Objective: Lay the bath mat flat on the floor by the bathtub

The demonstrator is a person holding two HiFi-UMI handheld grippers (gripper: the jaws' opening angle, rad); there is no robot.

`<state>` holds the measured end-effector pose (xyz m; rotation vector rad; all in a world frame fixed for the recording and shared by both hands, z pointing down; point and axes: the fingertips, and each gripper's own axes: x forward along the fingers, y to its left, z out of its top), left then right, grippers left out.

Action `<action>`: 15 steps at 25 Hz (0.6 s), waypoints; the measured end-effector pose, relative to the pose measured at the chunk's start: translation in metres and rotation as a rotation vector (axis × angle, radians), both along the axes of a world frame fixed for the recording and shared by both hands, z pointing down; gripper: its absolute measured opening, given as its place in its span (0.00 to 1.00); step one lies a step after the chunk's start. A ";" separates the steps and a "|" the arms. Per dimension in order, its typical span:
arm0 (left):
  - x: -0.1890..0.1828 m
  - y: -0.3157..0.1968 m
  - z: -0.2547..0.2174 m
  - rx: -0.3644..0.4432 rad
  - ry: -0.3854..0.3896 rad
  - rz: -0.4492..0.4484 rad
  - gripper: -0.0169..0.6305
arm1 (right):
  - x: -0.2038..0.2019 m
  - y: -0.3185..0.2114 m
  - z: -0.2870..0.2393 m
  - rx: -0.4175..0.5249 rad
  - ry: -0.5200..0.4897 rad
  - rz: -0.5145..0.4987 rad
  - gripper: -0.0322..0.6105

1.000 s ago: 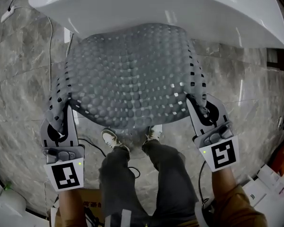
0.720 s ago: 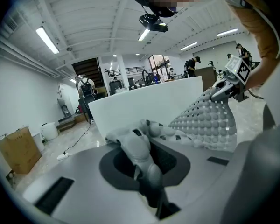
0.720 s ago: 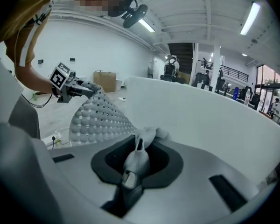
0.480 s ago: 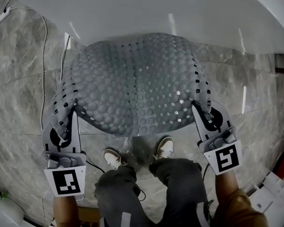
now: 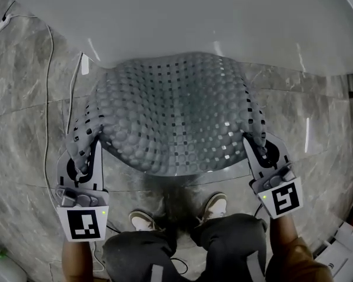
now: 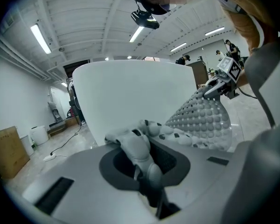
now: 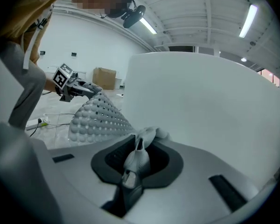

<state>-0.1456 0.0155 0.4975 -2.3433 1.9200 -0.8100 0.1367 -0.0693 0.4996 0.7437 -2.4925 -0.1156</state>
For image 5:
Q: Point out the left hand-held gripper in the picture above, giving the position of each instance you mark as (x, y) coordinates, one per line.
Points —
(83, 223)

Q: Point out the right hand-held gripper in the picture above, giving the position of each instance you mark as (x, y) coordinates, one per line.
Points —
(282, 198)

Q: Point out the grey bubbled bath mat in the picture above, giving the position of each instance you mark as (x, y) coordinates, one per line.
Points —
(170, 113)

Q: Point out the white bathtub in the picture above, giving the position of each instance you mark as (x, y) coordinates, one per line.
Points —
(176, 16)

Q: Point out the person's left forearm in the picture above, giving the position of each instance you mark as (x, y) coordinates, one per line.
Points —
(78, 261)

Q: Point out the person's right forearm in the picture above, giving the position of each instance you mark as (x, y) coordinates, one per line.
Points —
(294, 254)

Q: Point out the white flat connector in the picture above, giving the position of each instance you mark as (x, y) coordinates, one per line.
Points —
(85, 65)

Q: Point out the person's right shoe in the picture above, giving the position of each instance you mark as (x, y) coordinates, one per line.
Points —
(216, 207)

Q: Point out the person's shoe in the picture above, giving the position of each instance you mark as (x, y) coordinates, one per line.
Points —
(216, 207)
(142, 220)

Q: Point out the person's left shoe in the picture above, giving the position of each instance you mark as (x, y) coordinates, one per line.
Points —
(142, 220)

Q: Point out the person's right leg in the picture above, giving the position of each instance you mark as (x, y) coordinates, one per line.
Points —
(232, 242)

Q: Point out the person's leg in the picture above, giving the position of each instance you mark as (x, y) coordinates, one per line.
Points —
(232, 242)
(138, 257)

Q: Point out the person's left leg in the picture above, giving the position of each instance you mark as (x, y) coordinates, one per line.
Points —
(138, 257)

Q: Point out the white device with green light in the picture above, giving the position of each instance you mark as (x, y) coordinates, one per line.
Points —
(4, 267)

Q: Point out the white box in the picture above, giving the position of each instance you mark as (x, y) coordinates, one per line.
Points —
(341, 254)

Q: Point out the white plug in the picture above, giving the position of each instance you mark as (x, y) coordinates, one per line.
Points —
(1, 25)

